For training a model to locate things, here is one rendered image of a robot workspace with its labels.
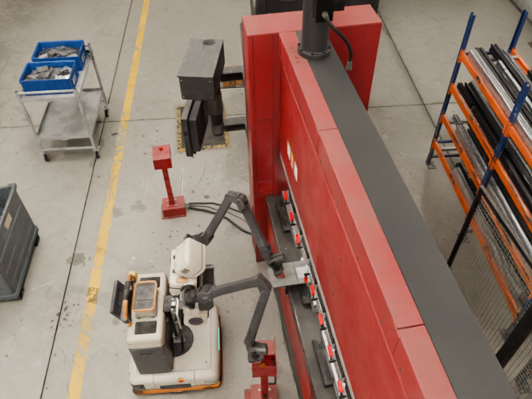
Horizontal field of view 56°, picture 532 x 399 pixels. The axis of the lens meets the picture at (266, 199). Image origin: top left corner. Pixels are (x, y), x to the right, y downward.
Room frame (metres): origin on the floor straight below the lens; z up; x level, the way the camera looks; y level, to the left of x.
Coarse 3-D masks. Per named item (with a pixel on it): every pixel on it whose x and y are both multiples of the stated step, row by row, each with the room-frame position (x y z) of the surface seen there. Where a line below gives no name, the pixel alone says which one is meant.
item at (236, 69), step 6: (228, 66) 3.40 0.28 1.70; (234, 66) 3.40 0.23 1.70; (240, 66) 3.40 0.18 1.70; (222, 72) 3.32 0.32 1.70; (228, 72) 3.32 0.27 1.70; (234, 72) 3.32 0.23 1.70; (240, 72) 3.32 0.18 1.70; (222, 78) 3.30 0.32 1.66; (228, 78) 3.33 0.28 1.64; (234, 78) 3.33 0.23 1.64; (240, 78) 3.33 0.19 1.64
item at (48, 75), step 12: (60, 60) 4.67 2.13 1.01; (72, 60) 4.67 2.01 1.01; (24, 72) 4.47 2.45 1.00; (36, 72) 4.53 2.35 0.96; (48, 72) 4.50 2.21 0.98; (60, 72) 4.49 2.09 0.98; (72, 72) 4.48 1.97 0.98; (24, 84) 4.30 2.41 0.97; (36, 84) 4.31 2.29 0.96; (48, 84) 4.32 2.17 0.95; (60, 84) 4.33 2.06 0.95; (72, 84) 4.38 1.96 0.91
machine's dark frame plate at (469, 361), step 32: (320, 64) 2.45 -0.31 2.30; (352, 96) 2.14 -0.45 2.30; (352, 128) 1.88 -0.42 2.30; (352, 160) 1.66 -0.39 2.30; (384, 160) 1.65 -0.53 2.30; (384, 192) 1.45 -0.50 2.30; (384, 224) 1.28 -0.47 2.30; (416, 224) 1.28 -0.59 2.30; (416, 256) 1.12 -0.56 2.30; (416, 288) 0.98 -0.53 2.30; (448, 288) 0.98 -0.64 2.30; (448, 320) 0.85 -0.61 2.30; (448, 352) 0.74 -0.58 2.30; (480, 352) 0.74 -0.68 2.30; (480, 384) 0.63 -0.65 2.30
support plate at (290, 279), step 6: (288, 264) 2.03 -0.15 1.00; (294, 264) 2.03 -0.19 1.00; (300, 264) 2.03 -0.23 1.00; (270, 270) 1.98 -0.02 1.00; (288, 270) 1.98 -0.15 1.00; (270, 276) 1.93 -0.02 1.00; (288, 276) 1.93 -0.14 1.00; (294, 276) 1.93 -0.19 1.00; (270, 282) 1.89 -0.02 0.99; (276, 282) 1.89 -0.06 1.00; (282, 282) 1.89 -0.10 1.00; (288, 282) 1.89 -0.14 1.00; (294, 282) 1.88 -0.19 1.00; (300, 282) 1.88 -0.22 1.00
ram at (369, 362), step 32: (288, 96) 2.58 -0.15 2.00; (288, 128) 2.55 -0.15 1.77; (288, 160) 2.52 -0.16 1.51; (320, 192) 1.80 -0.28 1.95; (320, 224) 1.75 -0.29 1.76; (320, 256) 1.69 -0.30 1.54; (352, 256) 1.29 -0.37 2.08; (352, 288) 1.23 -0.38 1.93; (352, 320) 1.16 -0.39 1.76; (352, 352) 1.09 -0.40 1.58; (384, 352) 0.87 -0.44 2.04; (352, 384) 1.02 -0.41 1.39; (384, 384) 0.81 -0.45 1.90
